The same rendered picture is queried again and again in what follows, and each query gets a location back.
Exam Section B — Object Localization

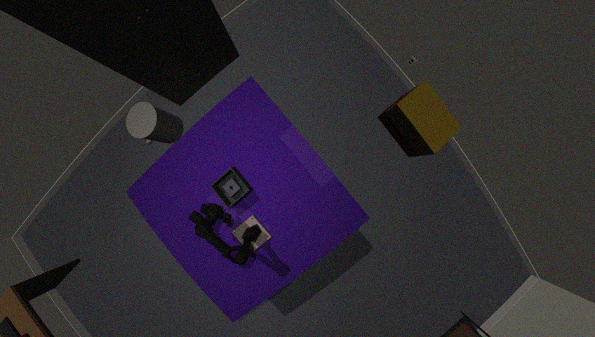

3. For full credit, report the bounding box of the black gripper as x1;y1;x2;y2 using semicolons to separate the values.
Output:
200;203;231;225

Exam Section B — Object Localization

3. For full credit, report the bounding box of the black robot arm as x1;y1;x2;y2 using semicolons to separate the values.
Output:
188;203;262;265

